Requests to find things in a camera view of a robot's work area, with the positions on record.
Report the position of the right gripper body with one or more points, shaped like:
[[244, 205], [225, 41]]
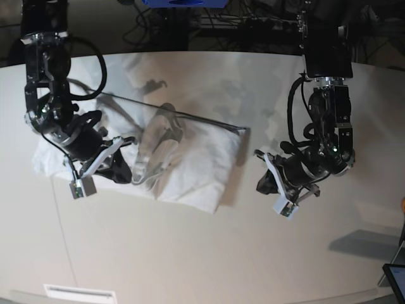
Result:
[[81, 140]]

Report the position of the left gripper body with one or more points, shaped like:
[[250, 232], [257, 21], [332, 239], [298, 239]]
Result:
[[300, 174]]

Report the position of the white T-shirt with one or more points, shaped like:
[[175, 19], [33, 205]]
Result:
[[176, 157]]

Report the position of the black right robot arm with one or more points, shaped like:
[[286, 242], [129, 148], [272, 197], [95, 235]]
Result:
[[52, 109]]

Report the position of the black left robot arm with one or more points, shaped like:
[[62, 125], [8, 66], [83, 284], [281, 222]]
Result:
[[327, 148]]

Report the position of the white label strip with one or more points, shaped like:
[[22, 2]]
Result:
[[80, 294]]

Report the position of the black tablet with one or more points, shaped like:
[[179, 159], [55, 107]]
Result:
[[395, 276]]

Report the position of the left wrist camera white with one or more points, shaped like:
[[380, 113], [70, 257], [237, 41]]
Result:
[[283, 206]]

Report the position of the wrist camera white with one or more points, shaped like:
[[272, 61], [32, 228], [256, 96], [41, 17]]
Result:
[[83, 185], [283, 206]]

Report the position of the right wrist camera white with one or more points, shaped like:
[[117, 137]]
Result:
[[83, 185]]

